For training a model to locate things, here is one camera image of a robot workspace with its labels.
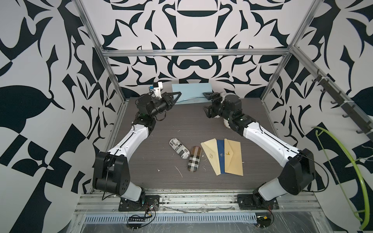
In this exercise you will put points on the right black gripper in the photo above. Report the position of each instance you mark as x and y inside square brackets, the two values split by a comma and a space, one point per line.
[211, 112]

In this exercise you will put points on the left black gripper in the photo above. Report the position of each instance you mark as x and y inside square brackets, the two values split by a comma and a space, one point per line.
[166, 102]

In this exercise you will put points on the light blue envelope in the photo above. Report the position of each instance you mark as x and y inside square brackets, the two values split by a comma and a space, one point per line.
[192, 92]

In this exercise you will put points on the tan envelope gold emblem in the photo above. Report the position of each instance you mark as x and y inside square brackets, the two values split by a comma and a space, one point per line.
[233, 157]

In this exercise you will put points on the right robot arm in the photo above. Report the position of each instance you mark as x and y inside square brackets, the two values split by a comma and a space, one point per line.
[298, 165]

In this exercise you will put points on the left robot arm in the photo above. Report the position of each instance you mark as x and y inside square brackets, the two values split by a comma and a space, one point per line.
[111, 169]

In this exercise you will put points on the dark blue envelope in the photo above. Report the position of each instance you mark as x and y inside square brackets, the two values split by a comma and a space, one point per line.
[220, 146]

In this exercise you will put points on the cream envelope left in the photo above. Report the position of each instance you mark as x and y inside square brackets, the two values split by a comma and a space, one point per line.
[211, 150]

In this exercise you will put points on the white plush bear pink shirt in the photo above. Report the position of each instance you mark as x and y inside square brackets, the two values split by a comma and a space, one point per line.
[224, 95]

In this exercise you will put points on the white black patterned glasses case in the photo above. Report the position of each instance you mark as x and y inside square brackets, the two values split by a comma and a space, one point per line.
[179, 148]

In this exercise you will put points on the brown plaid glasses case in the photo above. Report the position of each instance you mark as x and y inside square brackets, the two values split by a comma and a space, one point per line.
[194, 159]

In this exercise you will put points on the right black connector board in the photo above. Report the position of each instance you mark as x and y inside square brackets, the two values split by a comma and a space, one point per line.
[263, 222]

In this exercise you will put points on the black connector board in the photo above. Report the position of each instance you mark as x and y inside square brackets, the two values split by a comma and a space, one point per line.
[135, 222]
[263, 222]

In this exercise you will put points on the left black connector board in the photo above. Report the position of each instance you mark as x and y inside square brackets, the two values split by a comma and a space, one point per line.
[135, 222]

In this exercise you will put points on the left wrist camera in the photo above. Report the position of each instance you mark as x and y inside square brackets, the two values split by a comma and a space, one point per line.
[156, 89]

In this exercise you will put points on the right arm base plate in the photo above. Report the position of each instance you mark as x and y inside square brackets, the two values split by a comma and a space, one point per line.
[255, 202]

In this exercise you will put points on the black hook rail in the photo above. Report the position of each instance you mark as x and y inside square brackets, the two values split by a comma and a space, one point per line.
[350, 107]

